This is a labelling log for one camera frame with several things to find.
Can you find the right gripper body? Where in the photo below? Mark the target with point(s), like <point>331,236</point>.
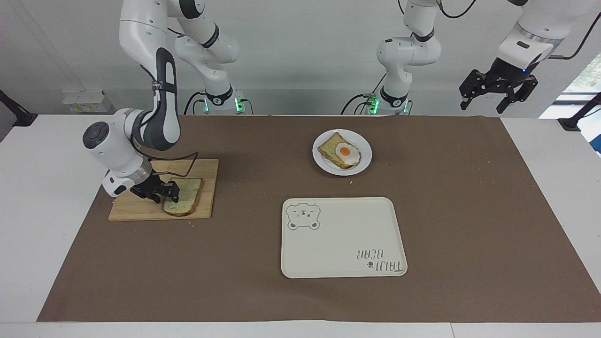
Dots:
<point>144,185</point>

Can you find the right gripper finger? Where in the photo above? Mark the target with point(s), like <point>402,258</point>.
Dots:
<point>154,195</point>
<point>172,187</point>

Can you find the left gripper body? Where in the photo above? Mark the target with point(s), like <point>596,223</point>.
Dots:
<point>508,71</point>

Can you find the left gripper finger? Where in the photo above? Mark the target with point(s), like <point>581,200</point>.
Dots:
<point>473,87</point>
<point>522,90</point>

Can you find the bread slice with green spread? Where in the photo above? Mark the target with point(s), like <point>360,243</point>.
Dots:
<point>185,199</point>

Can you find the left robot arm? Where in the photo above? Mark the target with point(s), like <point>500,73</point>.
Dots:
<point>408,51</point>

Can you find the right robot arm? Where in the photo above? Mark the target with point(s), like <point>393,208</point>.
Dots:
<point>148,33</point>

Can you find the white round plate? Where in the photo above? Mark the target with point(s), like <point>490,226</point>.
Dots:
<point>324,163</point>

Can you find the wooden cutting board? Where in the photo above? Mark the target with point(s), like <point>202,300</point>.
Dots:
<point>141,211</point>

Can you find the black stand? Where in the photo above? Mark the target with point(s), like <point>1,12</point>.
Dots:
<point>575,121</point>
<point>16,115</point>

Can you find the white and yellow box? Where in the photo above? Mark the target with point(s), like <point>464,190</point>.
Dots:
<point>87,102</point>

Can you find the fried egg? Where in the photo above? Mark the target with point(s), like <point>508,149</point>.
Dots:
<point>347,153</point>

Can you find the toasted bread slice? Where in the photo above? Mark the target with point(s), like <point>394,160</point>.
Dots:
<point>328,146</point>

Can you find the cream tray with bear print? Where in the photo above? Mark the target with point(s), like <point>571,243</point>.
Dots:
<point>342,237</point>

